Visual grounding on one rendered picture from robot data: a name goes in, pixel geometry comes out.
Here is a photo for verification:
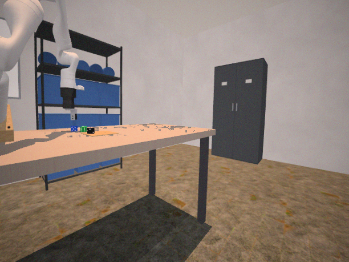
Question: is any orange flat square mat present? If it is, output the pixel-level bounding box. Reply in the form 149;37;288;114
81;131;118;136

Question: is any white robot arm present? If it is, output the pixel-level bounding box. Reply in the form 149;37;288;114
0;0;79;123

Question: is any black die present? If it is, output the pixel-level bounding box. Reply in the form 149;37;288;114
87;127;95;134

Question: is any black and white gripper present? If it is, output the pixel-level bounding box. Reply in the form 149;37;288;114
60;78;84;120

